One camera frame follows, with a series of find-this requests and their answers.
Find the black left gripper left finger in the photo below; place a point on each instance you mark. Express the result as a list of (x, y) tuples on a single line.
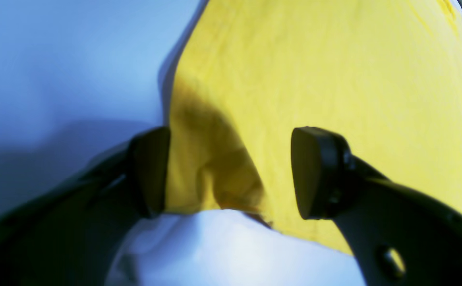
[(71, 236)]

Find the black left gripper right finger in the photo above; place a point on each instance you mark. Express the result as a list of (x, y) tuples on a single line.
[(399, 236)]

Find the yellow T-shirt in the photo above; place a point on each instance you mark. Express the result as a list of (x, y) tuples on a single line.
[(385, 74)]

